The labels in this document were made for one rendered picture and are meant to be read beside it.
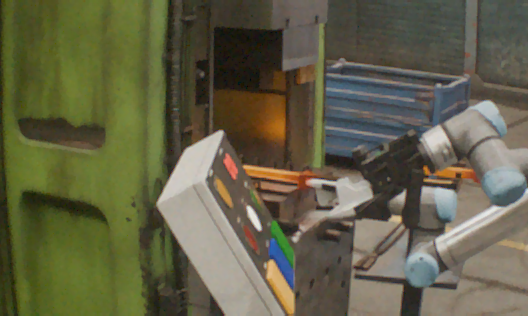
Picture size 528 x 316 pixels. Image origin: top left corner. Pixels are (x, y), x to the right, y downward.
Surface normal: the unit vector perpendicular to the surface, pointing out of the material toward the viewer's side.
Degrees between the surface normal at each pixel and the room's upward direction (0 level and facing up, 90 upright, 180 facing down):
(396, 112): 89
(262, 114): 90
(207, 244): 90
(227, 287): 90
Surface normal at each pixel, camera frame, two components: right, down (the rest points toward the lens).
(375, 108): -0.52, 0.18
